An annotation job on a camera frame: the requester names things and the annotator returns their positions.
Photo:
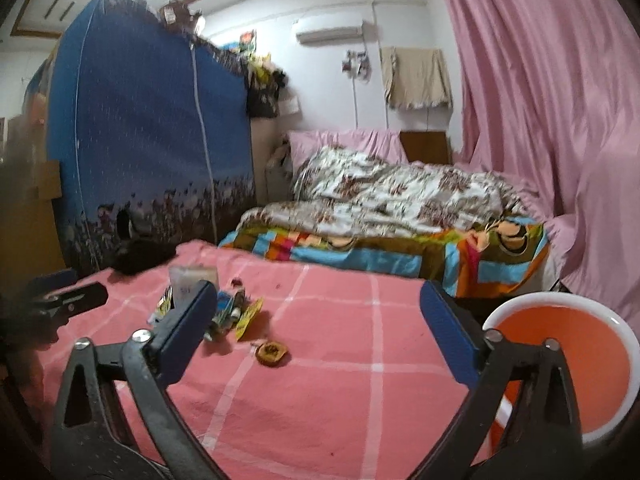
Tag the white air conditioner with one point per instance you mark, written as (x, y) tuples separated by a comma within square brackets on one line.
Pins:
[(316, 31)]

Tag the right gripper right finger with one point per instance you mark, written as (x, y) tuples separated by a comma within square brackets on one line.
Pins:
[(542, 438)]

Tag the pink pillow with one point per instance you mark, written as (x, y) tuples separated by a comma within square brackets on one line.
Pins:
[(384, 144)]

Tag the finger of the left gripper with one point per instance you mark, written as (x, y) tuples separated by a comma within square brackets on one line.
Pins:
[(72, 301)]

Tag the pink checked blanket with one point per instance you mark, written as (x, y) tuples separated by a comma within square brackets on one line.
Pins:
[(364, 394)]

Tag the floral white brown duvet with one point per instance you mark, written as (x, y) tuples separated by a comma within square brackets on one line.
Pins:
[(343, 193)]

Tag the wall socket with chargers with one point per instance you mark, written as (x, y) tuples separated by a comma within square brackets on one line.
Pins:
[(356, 65)]

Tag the blue snack bag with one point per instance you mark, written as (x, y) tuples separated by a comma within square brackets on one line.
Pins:
[(231, 304)]

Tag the blue fabric wardrobe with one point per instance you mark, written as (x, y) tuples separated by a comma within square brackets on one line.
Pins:
[(149, 122)]

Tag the orange plastic trash bin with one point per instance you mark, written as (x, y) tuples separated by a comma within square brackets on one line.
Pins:
[(600, 348)]

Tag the brown wooden headboard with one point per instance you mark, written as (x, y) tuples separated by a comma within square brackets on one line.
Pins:
[(429, 146)]

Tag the yellow snack wrapper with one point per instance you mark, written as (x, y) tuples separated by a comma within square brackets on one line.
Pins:
[(247, 318)]

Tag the pink curtain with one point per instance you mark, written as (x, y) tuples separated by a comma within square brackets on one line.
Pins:
[(550, 97)]

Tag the brown round fruit peel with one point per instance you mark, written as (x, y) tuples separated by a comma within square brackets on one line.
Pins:
[(271, 353)]

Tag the black hanging bag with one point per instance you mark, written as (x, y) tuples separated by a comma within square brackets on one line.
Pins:
[(263, 94)]

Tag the black cloth item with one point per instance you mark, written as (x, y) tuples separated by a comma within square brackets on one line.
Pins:
[(136, 256)]

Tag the colourful cartoon bedsheet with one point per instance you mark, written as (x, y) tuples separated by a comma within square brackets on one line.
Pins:
[(498, 261)]

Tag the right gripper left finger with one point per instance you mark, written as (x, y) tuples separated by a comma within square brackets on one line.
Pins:
[(90, 436)]

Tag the beige hanging towel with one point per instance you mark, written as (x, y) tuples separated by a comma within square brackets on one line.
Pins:
[(415, 78)]

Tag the brown hat on wardrobe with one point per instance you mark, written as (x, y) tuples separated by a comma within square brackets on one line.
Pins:
[(176, 14)]

